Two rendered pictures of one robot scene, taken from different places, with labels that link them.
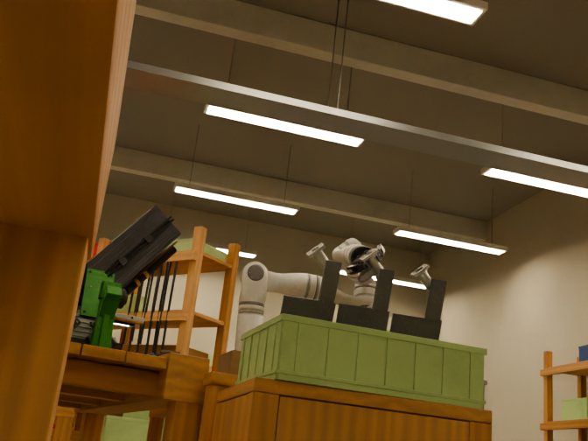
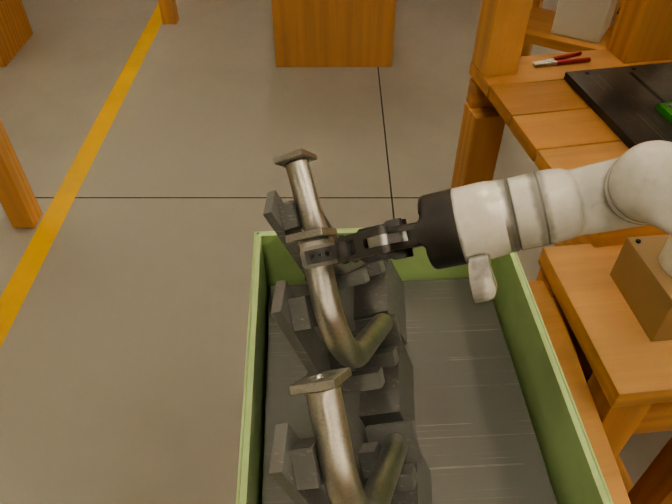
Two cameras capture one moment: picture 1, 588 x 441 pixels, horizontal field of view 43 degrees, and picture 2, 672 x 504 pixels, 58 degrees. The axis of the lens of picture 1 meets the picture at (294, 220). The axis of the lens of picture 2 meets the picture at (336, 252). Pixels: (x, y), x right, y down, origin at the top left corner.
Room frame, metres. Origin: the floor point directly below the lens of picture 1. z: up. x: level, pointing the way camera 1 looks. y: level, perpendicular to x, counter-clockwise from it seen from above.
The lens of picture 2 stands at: (2.25, -0.67, 1.62)
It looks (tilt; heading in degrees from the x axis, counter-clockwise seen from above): 44 degrees down; 104
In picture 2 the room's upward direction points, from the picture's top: straight up
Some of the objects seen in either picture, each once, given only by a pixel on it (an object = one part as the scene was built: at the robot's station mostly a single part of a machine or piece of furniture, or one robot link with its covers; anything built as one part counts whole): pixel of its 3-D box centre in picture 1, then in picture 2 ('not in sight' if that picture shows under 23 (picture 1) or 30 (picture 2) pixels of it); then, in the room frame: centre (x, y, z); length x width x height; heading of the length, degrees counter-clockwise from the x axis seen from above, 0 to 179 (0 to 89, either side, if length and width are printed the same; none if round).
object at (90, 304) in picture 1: (95, 295); not in sight; (3.02, 0.76, 1.17); 0.13 x 0.12 x 0.20; 24
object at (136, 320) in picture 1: (94, 315); not in sight; (3.18, 0.79, 1.11); 0.39 x 0.16 x 0.03; 114
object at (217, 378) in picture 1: (242, 388); (662, 311); (2.63, 0.11, 0.83); 0.32 x 0.32 x 0.04; 20
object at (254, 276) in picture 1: (253, 286); not in sight; (2.63, 0.12, 1.19); 0.09 x 0.09 x 0.17; 8
